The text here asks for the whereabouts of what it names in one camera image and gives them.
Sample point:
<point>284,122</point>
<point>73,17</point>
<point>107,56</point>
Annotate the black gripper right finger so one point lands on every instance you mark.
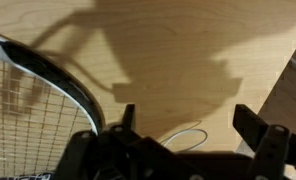
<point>274,153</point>

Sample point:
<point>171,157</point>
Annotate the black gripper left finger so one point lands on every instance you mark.
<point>121,156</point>

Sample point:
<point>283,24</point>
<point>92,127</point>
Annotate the white blue teal tennis racket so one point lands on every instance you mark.
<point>38,65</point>

